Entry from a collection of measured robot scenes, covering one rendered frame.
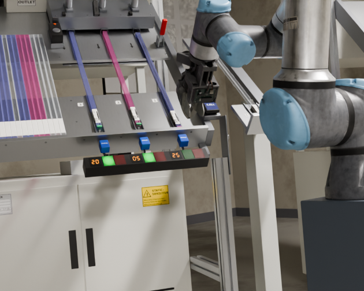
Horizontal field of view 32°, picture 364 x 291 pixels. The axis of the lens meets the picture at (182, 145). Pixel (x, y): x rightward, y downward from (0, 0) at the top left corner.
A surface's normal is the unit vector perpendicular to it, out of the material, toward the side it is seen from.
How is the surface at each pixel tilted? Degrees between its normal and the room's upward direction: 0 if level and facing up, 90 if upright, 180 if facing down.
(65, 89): 90
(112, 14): 43
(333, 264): 90
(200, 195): 90
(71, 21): 133
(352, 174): 73
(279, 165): 90
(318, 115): 99
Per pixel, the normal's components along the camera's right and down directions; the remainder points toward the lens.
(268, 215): 0.41, -0.04
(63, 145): 0.28, 0.66
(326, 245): -0.75, 0.06
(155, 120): 0.15, -0.75
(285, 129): -0.88, 0.19
